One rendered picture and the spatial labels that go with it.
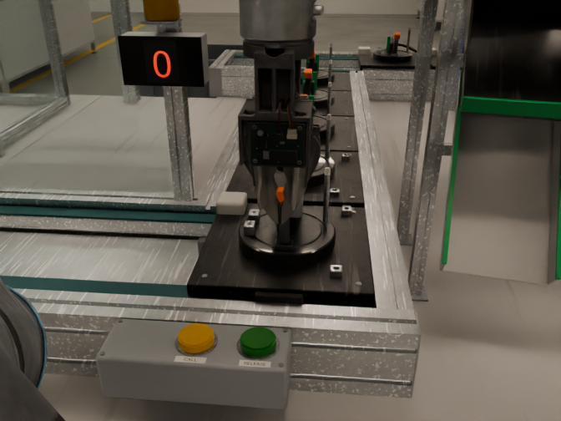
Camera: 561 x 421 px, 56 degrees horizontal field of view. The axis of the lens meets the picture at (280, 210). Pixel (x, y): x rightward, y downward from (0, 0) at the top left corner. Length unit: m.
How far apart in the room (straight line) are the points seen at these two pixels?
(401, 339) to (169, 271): 0.37
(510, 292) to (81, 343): 0.64
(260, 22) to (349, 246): 0.38
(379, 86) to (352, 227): 1.13
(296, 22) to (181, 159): 0.44
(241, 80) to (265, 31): 1.40
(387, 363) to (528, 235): 0.24
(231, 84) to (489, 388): 1.44
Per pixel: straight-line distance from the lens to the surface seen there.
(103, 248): 0.91
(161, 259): 0.86
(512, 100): 0.64
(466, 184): 0.75
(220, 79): 1.93
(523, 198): 0.75
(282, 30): 0.52
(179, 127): 0.88
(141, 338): 0.64
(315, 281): 0.69
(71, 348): 0.74
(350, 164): 1.05
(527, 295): 0.94
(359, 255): 0.76
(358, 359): 0.67
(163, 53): 0.81
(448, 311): 0.86
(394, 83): 1.91
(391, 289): 0.72
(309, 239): 0.75
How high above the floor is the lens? 1.37
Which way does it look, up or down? 27 degrees down
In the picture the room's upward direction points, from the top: straight up
